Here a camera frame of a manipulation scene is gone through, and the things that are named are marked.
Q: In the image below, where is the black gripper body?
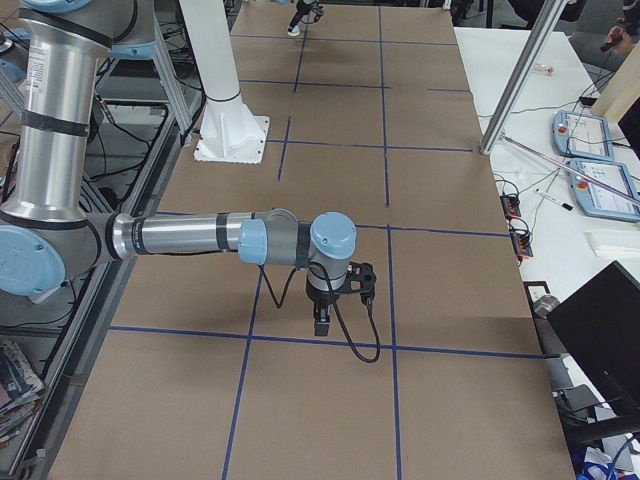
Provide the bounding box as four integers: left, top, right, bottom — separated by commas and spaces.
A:
306, 287, 340, 336
289, 0, 324, 30

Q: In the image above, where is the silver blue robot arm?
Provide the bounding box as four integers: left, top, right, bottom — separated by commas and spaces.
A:
1, 1, 357, 336

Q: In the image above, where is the orange black connector box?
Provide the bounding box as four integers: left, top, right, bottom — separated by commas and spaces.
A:
500, 194, 521, 219

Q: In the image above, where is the black marker pen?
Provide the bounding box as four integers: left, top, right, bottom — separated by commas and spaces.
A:
535, 189, 574, 211

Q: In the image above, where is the long metal reacher rod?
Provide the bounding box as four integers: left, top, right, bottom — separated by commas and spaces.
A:
500, 135, 640, 207

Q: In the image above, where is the black monitor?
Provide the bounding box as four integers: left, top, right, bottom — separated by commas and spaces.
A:
548, 261, 639, 416

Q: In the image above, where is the lower teach pendant tablet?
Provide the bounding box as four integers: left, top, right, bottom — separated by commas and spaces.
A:
568, 158, 639, 222

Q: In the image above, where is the teach pendant tablet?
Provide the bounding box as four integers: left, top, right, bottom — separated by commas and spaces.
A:
552, 110, 615, 161
568, 158, 639, 222

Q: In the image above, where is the upper teach pendant tablet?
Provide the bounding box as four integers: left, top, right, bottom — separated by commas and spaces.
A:
552, 110, 615, 161

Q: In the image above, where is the seated person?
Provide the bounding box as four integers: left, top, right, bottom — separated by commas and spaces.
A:
599, 0, 639, 56

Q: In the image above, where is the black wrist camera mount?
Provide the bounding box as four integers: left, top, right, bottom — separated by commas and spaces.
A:
340, 262, 377, 307

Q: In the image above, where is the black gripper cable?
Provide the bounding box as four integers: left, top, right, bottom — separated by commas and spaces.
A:
259, 262, 382, 364

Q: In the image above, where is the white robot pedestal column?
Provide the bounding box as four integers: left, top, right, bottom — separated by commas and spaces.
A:
180, 0, 270, 164

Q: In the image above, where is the aluminium frame post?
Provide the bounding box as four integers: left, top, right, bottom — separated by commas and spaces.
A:
479, 0, 567, 155

